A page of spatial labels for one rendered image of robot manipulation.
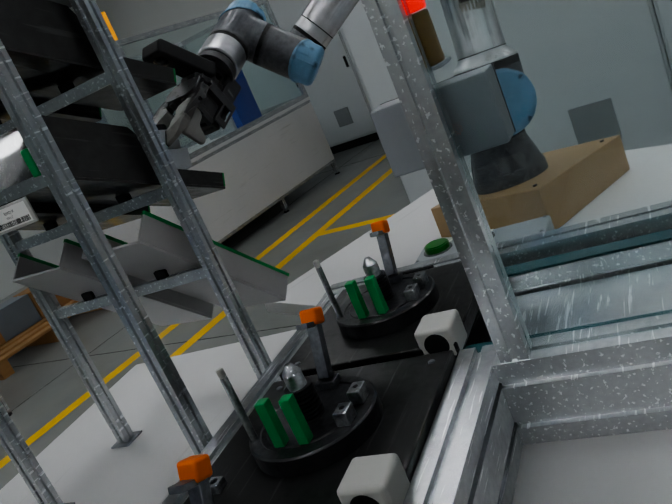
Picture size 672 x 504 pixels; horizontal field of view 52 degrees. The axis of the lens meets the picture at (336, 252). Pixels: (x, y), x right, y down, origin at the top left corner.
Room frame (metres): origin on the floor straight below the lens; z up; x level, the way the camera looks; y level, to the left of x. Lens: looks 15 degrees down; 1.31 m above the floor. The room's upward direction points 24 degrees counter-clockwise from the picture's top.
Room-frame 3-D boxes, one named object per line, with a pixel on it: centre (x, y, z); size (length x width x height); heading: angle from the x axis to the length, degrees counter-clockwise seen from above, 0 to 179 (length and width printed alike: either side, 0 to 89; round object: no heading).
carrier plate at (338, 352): (0.87, -0.03, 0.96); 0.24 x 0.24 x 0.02; 61
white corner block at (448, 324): (0.73, -0.07, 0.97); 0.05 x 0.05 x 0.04; 61
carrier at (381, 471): (0.64, 0.09, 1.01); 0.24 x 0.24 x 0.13; 61
